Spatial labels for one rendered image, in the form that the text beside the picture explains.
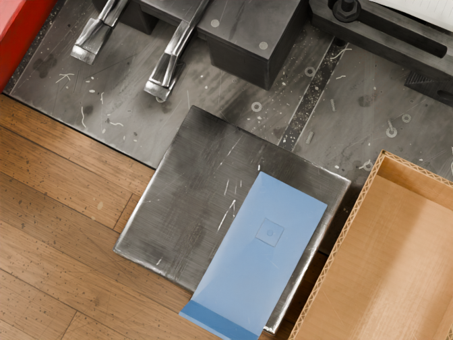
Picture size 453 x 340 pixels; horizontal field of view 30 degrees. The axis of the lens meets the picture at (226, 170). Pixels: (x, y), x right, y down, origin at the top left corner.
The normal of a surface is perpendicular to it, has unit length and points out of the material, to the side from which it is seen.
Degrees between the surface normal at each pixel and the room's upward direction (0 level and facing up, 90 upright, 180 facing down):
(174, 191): 0
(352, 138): 0
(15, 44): 90
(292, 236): 0
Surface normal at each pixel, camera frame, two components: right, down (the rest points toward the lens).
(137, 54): -0.05, -0.25
